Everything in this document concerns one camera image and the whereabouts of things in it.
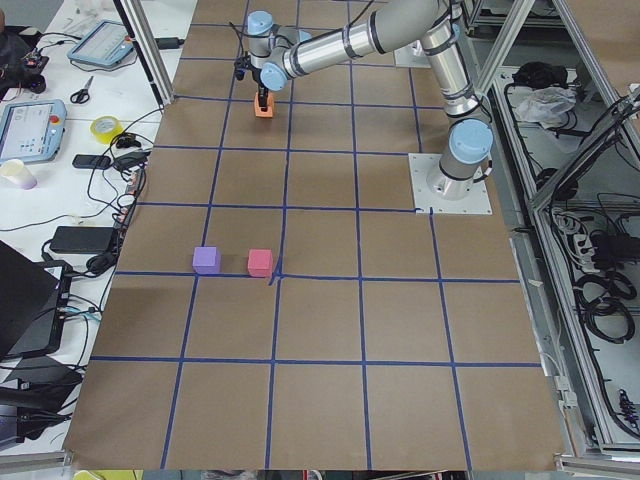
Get orange foam block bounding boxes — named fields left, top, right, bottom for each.
left=254, top=93, right=275, bottom=118

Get small black power adapter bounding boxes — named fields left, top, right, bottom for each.
left=155, top=37, right=185, bottom=50

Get far teach pendant tablet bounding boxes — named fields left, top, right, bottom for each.
left=67, top=20, right=134, bottom=69

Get teach pendant tablet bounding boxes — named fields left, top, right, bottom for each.
left=67, top=20, right=134, bottom=69
left=1, top=99, right=67, bottom=164

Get yellow tape roll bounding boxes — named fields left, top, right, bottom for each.
left=90, top=115, right=124, bottom=145

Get pink foam block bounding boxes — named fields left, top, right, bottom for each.
left=247, top=249, right=274, bottom=278

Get purple foam block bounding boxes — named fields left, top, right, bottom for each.
left=192, top=246, right=221, bottom=275

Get black remote phone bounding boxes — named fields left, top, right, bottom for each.
left=72, top=154, right=112, bottom=170

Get near teach pendant tablet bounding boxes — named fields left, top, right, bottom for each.
left=1, top=99, right=67, bottom=164

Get black power adapter brick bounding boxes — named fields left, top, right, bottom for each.
left=50, top=226, right=115, bottom=254

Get white paper cup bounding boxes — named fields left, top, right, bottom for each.
left=1, top=159, right=37, bottom=190

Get crumpled white cloth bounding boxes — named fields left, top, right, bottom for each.
left=514, top=87, right=577, bottom=128

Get black laptop computer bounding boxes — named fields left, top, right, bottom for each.
left=1, top=243, right=71, bottom=360

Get aluminium frame post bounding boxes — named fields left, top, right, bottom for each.
left=113, top=0, right=174, bottom=108

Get black handled scissors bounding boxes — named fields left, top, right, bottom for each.
left=69, top=76, right=94, bottom=105

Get aluminium side rail frame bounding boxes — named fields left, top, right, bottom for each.
left=478, top=1, right=639, bottom=463

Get black cable bundle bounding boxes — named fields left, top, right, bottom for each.
left=572, top=274, right=636, bottom=346

